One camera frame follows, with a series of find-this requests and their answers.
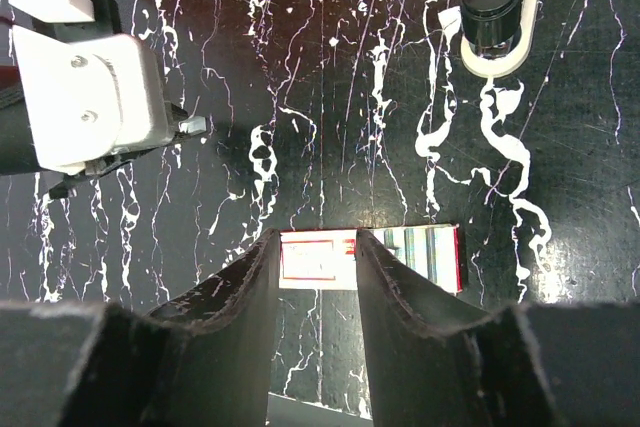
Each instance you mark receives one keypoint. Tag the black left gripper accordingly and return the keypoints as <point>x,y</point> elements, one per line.
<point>17,151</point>

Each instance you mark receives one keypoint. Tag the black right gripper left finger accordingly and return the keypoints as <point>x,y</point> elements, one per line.
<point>200,359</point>

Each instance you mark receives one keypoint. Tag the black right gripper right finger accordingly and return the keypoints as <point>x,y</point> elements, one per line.
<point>435,360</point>

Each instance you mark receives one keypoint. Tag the grey staple strip piece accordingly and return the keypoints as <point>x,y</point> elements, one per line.
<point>193,126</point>

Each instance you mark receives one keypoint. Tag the staple box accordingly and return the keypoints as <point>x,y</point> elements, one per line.
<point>325,259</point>

